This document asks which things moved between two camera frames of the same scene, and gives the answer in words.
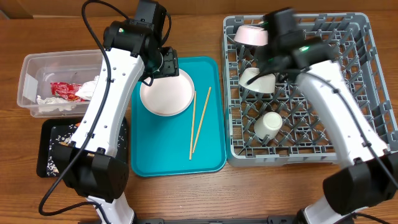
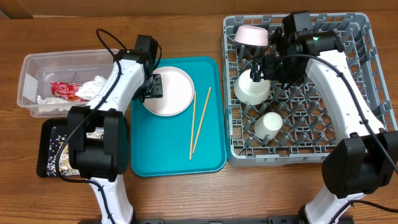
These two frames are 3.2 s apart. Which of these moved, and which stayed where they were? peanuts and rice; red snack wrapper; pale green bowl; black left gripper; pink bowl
Moved: black left gripper; pale green bowl
Stayed: peanuts and rice; red snack wrapper; pink bowl
